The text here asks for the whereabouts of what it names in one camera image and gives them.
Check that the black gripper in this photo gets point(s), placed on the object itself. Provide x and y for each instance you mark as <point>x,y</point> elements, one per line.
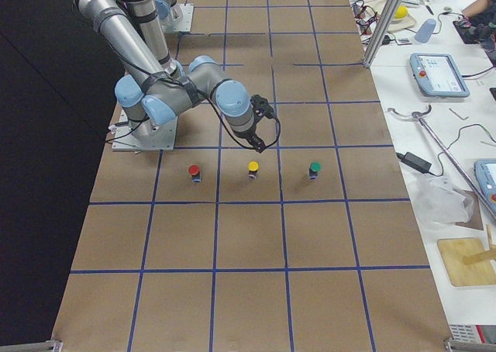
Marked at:
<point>249,136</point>

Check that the yellow push button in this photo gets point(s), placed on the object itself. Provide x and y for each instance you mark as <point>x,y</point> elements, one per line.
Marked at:
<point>253,168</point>

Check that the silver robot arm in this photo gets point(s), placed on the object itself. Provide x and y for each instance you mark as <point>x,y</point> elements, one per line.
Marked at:
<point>134,30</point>
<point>139,11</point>

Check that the green push button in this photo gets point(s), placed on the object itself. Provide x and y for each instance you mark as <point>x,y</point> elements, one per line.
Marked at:
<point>313,170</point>

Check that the red push button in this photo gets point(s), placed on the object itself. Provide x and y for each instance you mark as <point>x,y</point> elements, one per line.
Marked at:
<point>195,173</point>

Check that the black power adapter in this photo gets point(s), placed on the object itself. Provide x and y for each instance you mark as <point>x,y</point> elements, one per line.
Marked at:
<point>416,163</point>

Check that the yellow lemon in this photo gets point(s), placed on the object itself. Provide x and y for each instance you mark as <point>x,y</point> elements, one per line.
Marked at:
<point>401,12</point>

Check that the blue teach pendant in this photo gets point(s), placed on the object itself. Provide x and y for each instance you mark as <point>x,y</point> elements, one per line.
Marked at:
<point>438,76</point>
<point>484,170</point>

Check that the light blue plastic cup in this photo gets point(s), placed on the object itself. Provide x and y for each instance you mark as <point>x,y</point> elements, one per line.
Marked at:
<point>425,32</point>

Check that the clear plastic bag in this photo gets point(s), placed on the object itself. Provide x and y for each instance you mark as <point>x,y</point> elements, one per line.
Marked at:
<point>437,203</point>

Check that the wooden cutting board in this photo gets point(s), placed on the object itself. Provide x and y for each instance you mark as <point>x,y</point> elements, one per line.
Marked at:
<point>467,262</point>

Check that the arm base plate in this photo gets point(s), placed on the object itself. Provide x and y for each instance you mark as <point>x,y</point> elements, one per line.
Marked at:
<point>145,138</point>
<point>177,19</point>

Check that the aluminium frame post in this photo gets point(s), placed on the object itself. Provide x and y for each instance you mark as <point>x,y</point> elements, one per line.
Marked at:
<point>376,40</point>

